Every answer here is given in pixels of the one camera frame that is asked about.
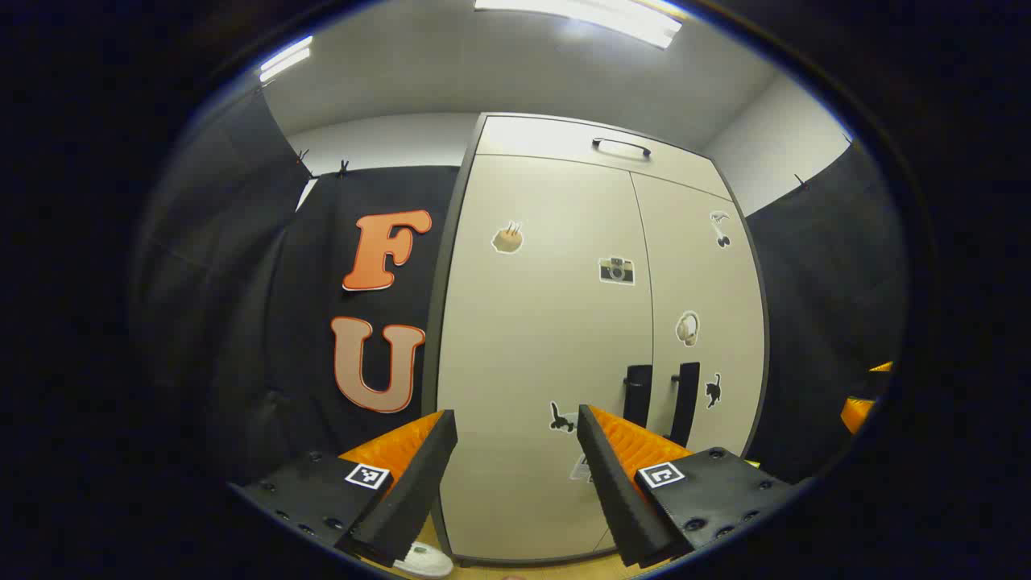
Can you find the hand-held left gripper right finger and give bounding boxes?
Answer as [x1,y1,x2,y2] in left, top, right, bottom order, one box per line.
[577,404,806,569]

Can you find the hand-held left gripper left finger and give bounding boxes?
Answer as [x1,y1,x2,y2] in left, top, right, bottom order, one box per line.
[230,409,458,569]

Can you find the black door handle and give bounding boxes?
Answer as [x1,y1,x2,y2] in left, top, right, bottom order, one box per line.
[624,364,653,428]
[671,362,702,448]

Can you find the grey double-door shoe cabinet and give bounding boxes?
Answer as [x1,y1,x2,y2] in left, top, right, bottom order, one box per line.
[420,111,772,569]

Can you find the beige shoe cabinet door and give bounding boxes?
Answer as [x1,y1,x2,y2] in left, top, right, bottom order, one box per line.
[631,172,766,460]
[435,153,655,561]

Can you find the beige cabinet drawer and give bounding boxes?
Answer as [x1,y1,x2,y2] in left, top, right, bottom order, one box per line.
[475,115,732,201]

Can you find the white paper cup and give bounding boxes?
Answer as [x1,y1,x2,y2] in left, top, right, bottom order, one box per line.
[393,541,454,578]

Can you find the black backdrop cloth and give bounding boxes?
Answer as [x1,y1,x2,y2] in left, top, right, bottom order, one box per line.
[133,85,460,500]
[745,141,911,484]

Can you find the ceiling light panel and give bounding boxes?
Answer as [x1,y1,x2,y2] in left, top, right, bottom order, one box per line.
[258,36,313,83]
[474,0,684,49]

